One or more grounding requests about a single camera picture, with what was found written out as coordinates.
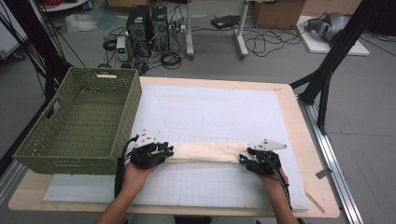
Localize white grid mat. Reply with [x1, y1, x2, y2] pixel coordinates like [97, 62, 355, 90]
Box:
[43, 84, 310, 211]

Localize white floor board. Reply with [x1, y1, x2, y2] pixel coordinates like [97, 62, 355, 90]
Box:
[295, 15, 371, 57]

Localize brown cardboard box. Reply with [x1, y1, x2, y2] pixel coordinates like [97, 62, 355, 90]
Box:
[251, 0, 306, 30]

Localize person's left hand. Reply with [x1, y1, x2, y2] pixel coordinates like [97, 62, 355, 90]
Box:
[120, 161, 159, 194]

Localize grey headset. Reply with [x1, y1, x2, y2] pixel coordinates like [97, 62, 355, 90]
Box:
[305, 11, 351, 43]

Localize thin wooden stick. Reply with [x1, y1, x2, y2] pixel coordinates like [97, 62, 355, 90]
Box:
[304, 186, 327, 215]

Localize white cabinet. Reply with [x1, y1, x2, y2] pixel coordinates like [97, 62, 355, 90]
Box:
[0, 6, 28, 61]

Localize person's right hand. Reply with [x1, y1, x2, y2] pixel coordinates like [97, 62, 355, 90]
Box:
[256, 167, 290, 194]

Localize person's grey trousers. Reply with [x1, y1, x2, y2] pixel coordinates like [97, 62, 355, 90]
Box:
[125, 214, 260, 224]

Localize white desk leg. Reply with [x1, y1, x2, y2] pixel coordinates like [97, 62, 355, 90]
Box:
[234, 0, 250, 59]
[185, 0, 195, 60]

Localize black metal stand with cables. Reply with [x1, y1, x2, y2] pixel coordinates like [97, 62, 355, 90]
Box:
[0, 0, 75, 103]

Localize hand-held gripper black cable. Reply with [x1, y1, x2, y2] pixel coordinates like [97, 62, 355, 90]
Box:
[113, 133, 140, 199]
[261, 153, 294, 210]

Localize coiled black cable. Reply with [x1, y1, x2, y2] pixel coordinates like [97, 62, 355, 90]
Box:
[160, 50, 183, 70]

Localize grey tape tab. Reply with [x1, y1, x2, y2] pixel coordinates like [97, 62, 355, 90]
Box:
[315, 167, 333, 180]

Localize right hand-held gripper black cable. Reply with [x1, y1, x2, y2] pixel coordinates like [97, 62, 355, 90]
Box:
[261, 153, 294, 210]

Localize slim black computer tower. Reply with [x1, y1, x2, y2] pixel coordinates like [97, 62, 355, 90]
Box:
[150, 6, 171, 52]

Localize left hand-held gripper black cable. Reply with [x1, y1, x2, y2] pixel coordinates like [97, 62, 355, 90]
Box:
[113, 133, 140, 199]

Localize clear plastic bag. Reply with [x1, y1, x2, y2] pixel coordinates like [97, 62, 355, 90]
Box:
[64, 12, 98, 34]

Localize black metal frame stand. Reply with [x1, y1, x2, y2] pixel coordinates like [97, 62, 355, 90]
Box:
[290, 0, 387, 135]

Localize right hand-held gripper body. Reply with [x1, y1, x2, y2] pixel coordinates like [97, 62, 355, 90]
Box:
[246, 138, 288, 176]

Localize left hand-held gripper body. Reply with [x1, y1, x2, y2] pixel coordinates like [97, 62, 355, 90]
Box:
[129, 133, 166, 170]

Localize aluminium rail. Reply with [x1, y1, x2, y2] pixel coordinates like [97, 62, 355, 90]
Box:
[298, 99, 364, 224]

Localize cream egg-print shorts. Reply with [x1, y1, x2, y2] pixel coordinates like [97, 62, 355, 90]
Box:
[164, 142, 254, 164]

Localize black flat device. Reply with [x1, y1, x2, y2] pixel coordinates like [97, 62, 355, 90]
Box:
[210, 14, 241, 30]

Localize green woven basket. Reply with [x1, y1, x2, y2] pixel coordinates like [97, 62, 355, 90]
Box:
[12, 66, 143, 175]

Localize small white power supply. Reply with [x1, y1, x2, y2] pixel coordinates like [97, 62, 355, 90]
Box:
[116, 35, 130, 63]

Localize large black computer tower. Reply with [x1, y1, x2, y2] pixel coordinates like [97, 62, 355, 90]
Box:
[125, 5, 153, 58]

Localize loose black floor cables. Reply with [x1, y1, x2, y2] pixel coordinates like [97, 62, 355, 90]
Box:
[242, 26, 308, 58]

